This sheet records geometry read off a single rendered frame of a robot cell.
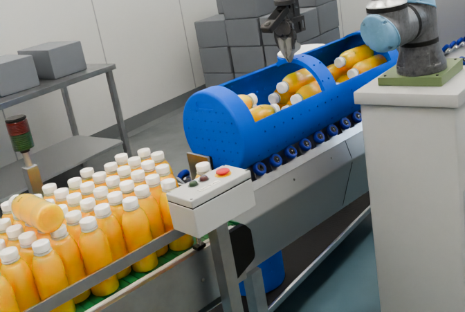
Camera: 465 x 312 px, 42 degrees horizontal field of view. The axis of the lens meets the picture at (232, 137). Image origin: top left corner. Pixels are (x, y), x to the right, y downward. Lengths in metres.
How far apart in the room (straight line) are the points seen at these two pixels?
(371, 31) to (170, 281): 0.89
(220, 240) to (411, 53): 0.82
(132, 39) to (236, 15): 1.07
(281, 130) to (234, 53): 3.98
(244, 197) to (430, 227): 0.70
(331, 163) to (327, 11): 3.85
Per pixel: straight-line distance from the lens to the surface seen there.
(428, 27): 1.89
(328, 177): 2.11
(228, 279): 1.60
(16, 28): 5.27
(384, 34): 1.75
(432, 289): 2.11
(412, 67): 1.89
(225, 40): 5.87
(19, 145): 1.91
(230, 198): 1.49
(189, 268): 1.61
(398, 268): 2.12
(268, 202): 1.91
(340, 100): 2.11
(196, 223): 1.43
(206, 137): 1.89
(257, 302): 2.05
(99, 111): 5.77
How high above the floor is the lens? 1.66
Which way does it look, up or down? 18 degrees down
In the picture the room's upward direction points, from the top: 10 degrees counter-clockwise
